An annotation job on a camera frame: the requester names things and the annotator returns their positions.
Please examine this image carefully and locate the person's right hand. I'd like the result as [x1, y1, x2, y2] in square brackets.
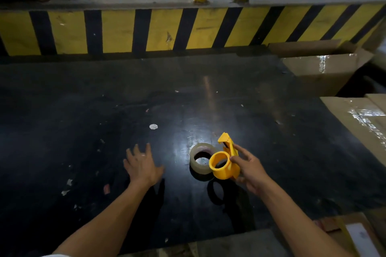
[230, 144, 272, 196]

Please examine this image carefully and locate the yellow black striped barrier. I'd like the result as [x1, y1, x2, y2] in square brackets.
[0, 3, 386, 57]

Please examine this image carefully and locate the open cardboard box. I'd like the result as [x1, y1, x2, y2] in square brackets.
[268, 39, 375, 98]

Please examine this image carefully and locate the yellow tape dispenser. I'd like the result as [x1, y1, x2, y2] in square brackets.
[209, 132, 241, 180]

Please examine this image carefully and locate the person's left forearm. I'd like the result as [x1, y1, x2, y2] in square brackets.
[53, 181, 158, 257]

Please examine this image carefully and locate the taped closed cardboard box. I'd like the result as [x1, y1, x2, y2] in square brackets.
[320, 94, 386, 167]

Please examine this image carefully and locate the person's left hand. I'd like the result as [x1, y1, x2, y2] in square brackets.
[123, 143, 165, 189]

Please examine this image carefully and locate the clear packing tape roll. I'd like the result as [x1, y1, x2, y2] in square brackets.
[189, 143, 219, 175]

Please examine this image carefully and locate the cardboard box with white label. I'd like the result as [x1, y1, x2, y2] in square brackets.
[313, 212, 386, 257]

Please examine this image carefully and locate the person's right forearm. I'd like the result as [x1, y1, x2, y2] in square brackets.
[258, 179, 354, 257]

